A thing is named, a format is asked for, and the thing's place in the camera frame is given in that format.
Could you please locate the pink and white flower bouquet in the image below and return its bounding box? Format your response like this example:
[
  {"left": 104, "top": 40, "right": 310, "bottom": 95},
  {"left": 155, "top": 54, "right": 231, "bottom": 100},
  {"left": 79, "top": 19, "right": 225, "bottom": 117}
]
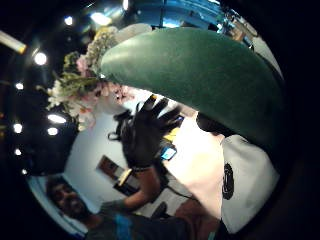
[{"left": 35, "top": 26, "right": 136, "bottom": 132}]

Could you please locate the white cloth with black logo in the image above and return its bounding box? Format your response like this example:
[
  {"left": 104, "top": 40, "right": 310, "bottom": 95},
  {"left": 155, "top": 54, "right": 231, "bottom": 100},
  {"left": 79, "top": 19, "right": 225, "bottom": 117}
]
[{"left": 165, "top": 114, "right": 282, "bottom": 235}]

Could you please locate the the person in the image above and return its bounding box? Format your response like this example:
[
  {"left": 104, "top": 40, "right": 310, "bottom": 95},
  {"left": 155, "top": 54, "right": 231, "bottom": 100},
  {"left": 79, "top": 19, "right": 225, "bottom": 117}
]
[{"left": 45, "top": 175, "right": 223, "bottom": 240}]

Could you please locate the group of ceiling lamps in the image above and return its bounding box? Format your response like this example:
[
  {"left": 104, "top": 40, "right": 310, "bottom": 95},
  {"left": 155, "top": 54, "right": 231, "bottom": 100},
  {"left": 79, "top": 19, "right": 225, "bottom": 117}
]
[{"left": 12, "top": 0, "right": 132, "bottom": 176}]

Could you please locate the black glove cable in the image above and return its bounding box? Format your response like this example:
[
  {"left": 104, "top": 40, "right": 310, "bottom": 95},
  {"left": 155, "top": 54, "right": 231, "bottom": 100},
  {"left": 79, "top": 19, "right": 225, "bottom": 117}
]
[{"left": 107, "top": 112, "right": 134, "bottom": 142}]

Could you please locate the brown wall cabinet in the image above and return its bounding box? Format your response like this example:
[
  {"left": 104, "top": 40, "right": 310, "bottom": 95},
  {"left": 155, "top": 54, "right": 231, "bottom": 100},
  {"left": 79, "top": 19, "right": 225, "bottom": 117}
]
[{"left": 95, "top": 154, "right": 141, "bottom": 198}]

